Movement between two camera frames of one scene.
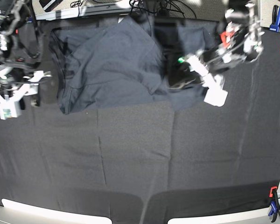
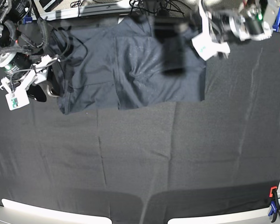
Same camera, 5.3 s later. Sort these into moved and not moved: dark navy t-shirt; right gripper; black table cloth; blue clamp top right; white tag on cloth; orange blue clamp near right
Moved: right gripper; dark navy t-shirt
Not moved: black table cloth; orange blue clamp near right; blue clamp top right; white tag on cloth
